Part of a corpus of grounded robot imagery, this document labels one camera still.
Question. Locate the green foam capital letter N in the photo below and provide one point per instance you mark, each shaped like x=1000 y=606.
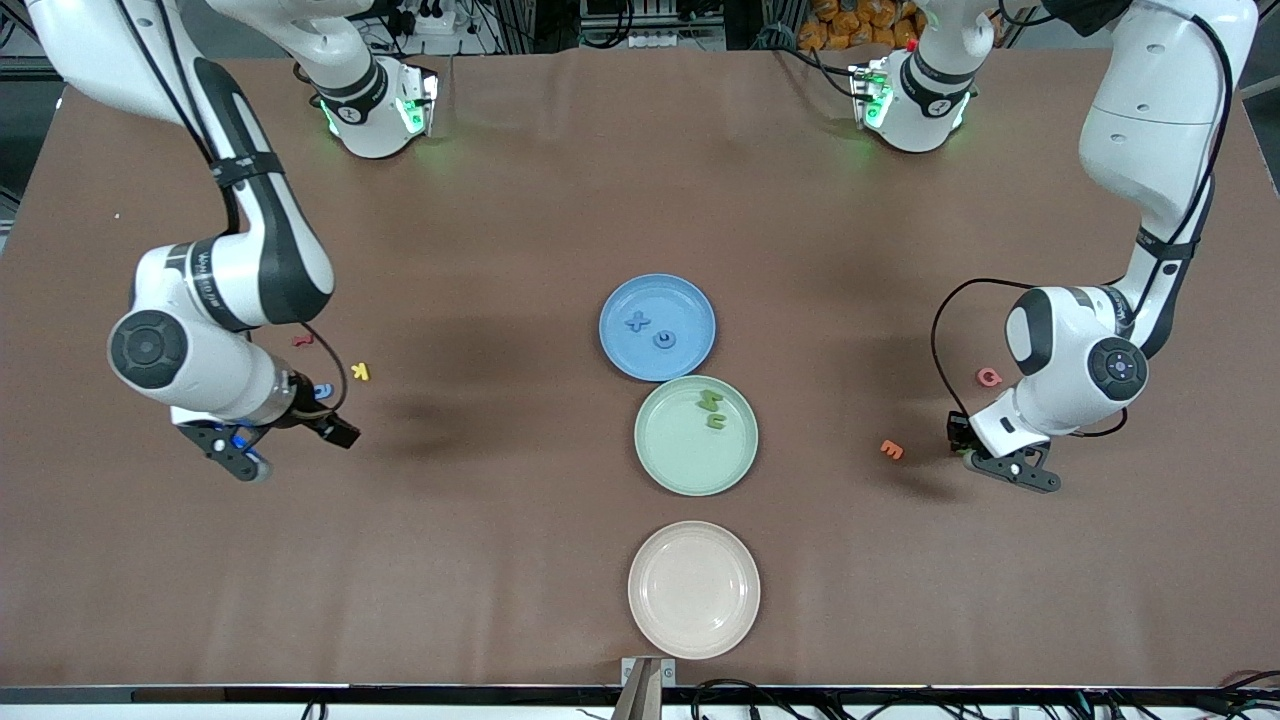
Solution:
x=711 y=400

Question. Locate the blue foam letter C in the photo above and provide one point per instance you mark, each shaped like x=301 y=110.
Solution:
x=664 y=333

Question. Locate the blue foam letter X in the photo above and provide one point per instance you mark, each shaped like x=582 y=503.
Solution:
x=639 y=322

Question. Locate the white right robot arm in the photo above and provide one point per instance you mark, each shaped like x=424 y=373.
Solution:
x=215 y=375

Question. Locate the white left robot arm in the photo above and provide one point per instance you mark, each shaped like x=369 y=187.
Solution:
x=1060 y=395

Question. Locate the pink foam letter Q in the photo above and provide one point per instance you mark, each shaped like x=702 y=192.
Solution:
x=980 y=377

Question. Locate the orange foam letter E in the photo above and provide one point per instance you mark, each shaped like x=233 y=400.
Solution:
x=891 y=450

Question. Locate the brown paper table cover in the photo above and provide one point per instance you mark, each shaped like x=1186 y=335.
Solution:
x=500 y=550

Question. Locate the green plate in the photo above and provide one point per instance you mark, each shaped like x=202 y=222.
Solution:
x=680 y=460

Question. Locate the blue plate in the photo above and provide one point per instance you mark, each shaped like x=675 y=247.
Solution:
x=680 y=300

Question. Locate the beige plate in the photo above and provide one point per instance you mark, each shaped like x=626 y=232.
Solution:
x=694 y=590

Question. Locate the white power strip with plugs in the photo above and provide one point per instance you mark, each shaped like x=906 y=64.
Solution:
x=440 y=28

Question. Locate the pile of orange packets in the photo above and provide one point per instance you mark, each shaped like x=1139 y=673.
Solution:
x=850 y=25

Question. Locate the long white power strip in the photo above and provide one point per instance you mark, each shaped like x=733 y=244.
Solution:
x=680 y=42

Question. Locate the table edge rail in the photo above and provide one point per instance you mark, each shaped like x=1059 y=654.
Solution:
x=300 y=693

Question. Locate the metal bracket at table edge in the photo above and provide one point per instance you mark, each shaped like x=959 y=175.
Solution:
x=650 y=668

